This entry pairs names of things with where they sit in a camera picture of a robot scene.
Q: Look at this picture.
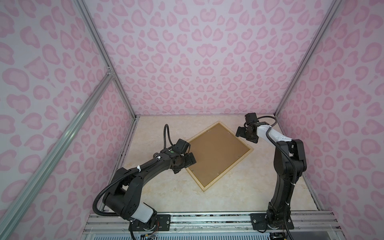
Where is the light wooden picture frame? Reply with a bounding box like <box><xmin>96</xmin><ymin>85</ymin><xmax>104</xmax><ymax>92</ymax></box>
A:
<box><xmin>182</xmin><ymin>121</ymin><xmax>254</xmax><ymax>192</ymax></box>

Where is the brown cardboard backing board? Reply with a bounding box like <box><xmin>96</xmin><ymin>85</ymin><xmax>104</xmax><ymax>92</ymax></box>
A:
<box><xmin>186</xmin><ymin>123</ymin><xmax>250</xmax><ymax>188</ymax></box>

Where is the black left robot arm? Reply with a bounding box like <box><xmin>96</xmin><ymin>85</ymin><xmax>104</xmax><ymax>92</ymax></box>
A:
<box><xmin>92</xmin><ymin>139</ymin><xmax>197</xmax><ymax>230</ymax></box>

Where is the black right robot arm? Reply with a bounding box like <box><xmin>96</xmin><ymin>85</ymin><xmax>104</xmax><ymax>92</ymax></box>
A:
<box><xmin>236</xmin><ymin>113</ymin><xmax>307</xmax><ymax>230</ymax></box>

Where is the diagonal aluminium strut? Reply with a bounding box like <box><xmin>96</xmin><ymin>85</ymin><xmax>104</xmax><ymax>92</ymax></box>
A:
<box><xmin>1</xmin><ymin>72</ymin><xmax>114</xmax><ymax>240</ymax></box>

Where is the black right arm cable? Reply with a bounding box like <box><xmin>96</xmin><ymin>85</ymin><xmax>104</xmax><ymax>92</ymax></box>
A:
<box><xmin>257</xmin><ymin>115</ymin><xmax>298</xmax><ymax>240</ymax></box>

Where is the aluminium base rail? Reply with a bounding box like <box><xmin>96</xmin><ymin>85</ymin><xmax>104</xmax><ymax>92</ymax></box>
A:
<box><xmin>81</xmin><ymin>211</ymin><xmax>345</xmax><ymax>240</ymax></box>

